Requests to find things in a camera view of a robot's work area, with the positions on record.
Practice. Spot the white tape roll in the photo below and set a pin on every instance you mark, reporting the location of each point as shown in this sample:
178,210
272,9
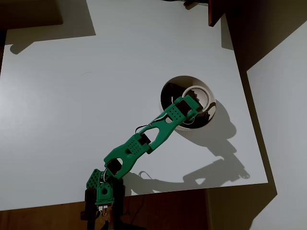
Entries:
204,92

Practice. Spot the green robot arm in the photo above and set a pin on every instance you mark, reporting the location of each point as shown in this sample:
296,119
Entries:
134,148

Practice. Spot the white bowl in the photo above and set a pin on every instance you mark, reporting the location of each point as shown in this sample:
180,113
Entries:
206,83

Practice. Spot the dark cloth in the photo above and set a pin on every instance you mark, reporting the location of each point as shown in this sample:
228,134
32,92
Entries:
171,93

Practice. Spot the reddish brown wooden board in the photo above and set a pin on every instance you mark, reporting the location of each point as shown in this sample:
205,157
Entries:
213,12

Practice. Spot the dark box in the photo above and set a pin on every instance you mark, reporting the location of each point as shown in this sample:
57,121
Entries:
28,12

